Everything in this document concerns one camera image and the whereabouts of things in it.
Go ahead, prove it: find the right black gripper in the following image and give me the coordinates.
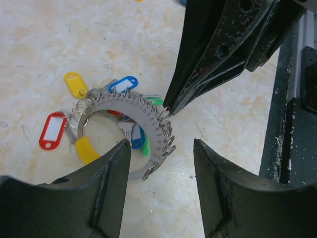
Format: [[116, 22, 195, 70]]
[[163, 0, 306, 116]]

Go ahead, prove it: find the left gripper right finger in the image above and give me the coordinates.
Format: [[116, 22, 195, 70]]
[[193, 139, 317, 238]]

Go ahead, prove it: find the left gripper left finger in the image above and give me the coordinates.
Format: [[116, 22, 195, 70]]
[[0, 140, 131, 238]]

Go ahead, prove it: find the metal numbered key organiser ring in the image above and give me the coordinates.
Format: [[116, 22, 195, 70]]
[[68, 89, 177, 181]]

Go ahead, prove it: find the green key tag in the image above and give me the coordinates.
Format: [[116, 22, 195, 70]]
[[142, 95, 163, 156]]

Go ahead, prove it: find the red key tag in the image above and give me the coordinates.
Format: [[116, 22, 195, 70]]
[[39, 112, 67, 150]]

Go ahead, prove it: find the blue key tag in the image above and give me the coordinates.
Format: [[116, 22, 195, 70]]
[[108, 76, 138, 93]]

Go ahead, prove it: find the yellow key tag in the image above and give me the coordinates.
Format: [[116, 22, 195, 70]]
[[64, 72, 88, 99]]

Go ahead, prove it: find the black base frame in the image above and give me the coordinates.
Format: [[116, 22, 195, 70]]
[[259, 10, 317, 187]]

